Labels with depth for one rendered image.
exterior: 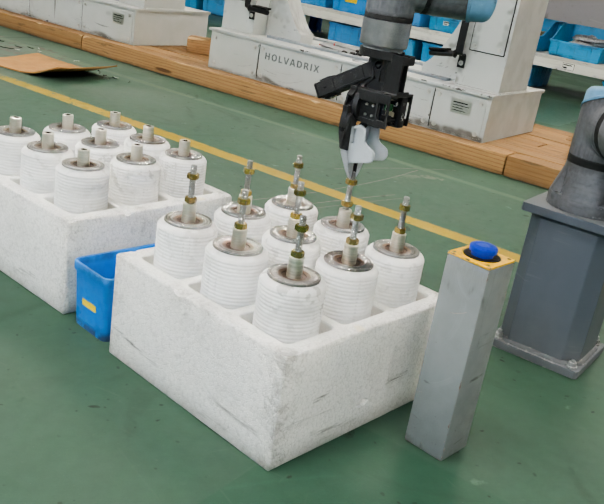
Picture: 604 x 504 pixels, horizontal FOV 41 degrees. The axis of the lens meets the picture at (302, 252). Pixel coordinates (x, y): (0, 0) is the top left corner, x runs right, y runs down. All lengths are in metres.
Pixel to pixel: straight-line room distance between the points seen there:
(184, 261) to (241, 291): 0.12
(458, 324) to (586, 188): 0.49
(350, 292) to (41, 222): 0.61
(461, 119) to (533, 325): 1.72
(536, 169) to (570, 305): 1.52
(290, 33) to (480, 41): 1.00
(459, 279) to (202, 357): 0.38
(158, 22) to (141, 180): 2.92
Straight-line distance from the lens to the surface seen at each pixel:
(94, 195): 1.49
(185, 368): 1.22
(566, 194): 1.56
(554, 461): 1.34
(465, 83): 3.30
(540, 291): 1.60
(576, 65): 5.81
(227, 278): 1.16
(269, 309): 1.10
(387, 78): 1.27
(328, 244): 1.33
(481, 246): 1.14
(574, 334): 1.61
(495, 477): 1.26
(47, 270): 1.52
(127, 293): 1.31
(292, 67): 3.64
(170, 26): 4.49
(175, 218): 1.27
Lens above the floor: 0.68
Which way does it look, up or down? 21 degrees down
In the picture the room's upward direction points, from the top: 9 degrees clockwise
